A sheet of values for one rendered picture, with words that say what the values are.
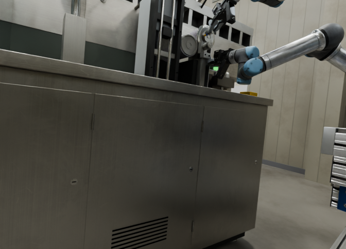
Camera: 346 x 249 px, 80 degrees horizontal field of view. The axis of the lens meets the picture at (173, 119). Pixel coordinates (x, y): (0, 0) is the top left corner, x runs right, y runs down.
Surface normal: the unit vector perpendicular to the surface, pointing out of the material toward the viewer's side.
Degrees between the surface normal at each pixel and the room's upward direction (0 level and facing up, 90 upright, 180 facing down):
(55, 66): 90
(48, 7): 90
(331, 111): 90
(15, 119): 90
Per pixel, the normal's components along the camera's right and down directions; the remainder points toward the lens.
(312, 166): -0.76, -0.04
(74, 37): 0.55, 0.08
